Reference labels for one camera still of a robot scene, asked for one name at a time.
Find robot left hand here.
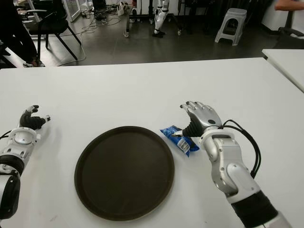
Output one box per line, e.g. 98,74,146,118
19,105,51,131

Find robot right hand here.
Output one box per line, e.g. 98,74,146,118
171,101,223,139

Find blue Oreo cookie pack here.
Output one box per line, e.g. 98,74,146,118
159,125,200,157

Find person in black clothes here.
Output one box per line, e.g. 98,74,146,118
0,0,46,68

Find white plastic stool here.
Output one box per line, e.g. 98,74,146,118
214,8,247,46

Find round dark brown tray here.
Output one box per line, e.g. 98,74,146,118
74,125,176,220

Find black chair with grey armrests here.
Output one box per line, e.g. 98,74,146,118
22,0,82,60

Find white humanoid robot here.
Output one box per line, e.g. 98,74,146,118
152,0,170,38

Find black padded chair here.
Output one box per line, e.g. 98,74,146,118
273,26,304,49

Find white framed panel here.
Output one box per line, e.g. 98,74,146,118
62,0,84,22

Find white bag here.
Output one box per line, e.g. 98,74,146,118
117,1,130,16

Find person in white shirt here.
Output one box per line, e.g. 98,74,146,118
274,0,304,11

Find black right forearm cable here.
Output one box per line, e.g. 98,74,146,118
222,119,262,179

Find white floor cable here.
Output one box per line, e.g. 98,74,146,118
57,14,119,67

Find black wheeled metal frame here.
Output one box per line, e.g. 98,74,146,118
122,0,183,38

